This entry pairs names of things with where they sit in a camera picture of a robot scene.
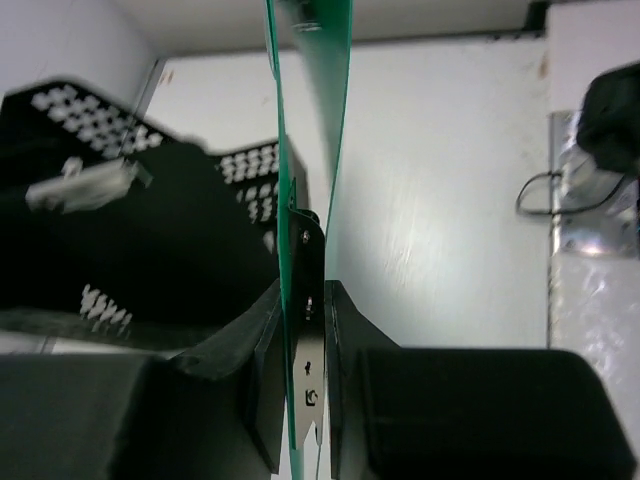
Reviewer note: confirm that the green notebook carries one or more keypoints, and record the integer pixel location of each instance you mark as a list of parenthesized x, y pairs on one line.
[(309, 44)]

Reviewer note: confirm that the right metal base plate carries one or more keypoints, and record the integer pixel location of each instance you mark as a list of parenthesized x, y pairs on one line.
[(595, 212)]

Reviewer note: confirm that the black mesh file organizer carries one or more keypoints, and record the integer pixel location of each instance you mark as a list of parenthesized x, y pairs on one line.
[(74, 147)]

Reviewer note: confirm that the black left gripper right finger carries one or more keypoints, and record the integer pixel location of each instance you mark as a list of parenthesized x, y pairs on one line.
[(462, 413)]

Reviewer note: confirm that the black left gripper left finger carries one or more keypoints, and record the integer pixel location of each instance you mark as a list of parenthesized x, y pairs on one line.
[(214, 411)]

